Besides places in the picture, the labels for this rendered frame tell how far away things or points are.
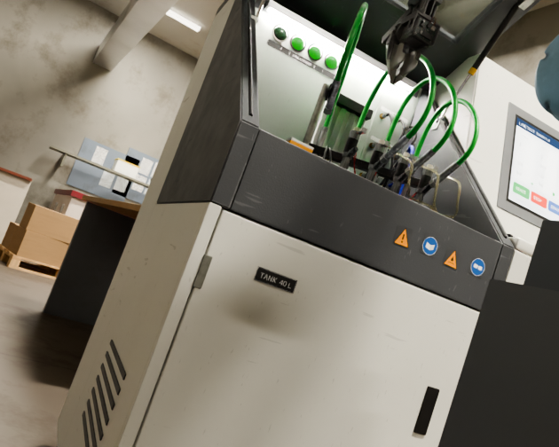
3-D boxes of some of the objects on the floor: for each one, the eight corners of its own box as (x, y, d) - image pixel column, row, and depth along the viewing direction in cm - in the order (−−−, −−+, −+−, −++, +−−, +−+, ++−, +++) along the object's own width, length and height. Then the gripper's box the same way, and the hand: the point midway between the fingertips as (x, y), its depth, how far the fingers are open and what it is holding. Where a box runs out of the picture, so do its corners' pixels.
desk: (145, 338, 403) (185, 233, 412) (232, 418, 269) (287, 261, 278) (36, 309, 365) (82, 194, 373) (74, 386, 231) (144, 205, 240)
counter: (3, 231, 898) (25, 180, 908) (4, 247, 670) (33, 178, 680) (-52, 214, 862) (-28, 160, 871) (-70, 223, 633) (-39, 152, 643)
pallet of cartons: (-7, 262, 506) (19, 199, 513) (-7, 252, 585) (16, 197, 592) (110, 297, 558) (133, 239, 565) (96, 283, 637) (115, 232, 644)
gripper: (422, -17, 123) (393, 68, 121) (452, 3, 126) (424, 86, 124) (400, -3, 131) (372, 77, 129) (429, 15, 134) (402, 94, 132)
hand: (392, 79), depth 129 cm, fingers closed
